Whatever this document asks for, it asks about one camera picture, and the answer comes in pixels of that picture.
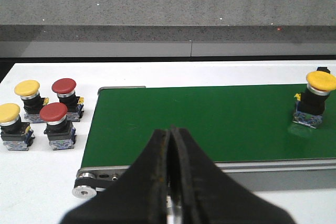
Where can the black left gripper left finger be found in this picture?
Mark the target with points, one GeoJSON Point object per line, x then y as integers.
{"type": "Point", "coordinates": [138, 196]}

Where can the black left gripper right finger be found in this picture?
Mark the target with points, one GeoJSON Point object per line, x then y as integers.
{"type": "Point", "coordinates": [202, 193]}

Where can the red push button blue clip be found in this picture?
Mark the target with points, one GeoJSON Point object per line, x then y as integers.
{"type": "Point", "coordinates": [59, 129]}

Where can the yellow push button front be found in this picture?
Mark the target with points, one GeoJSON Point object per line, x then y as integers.
{"type": "Point", "coordinates": [15, 134]}

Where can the silver conveyor drive pulley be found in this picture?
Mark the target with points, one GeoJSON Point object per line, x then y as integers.
{"type": "Point", "coordinates": [83, 187]}

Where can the green conveyor belt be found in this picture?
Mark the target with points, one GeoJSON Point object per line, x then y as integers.
{"type": "Point", "coordinates": [230, 123]}

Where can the red push button yellow clip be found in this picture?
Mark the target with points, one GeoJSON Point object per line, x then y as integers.
{"type": "Point", "coordinates": [65, 91]}

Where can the yellow push button back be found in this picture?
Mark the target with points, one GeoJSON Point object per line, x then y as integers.
{"type": "Point", "coordinates": [28, 91]}

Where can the grey stone slab left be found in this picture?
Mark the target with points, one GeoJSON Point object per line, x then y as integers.
{"type": "Point", "coordinates": [167, 20]}

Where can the far conveyor rail end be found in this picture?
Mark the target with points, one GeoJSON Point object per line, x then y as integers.
{"type": "Point", "coordinates": [118, 87]}

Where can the aluminium conveyor side rail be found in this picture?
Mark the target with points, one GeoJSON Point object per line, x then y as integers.
{"type": "Point", "coordinates": [295, 174]}

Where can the black connector with wires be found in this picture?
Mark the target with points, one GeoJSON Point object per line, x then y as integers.
{"type": "Point", "coordinates": [323, 69]}

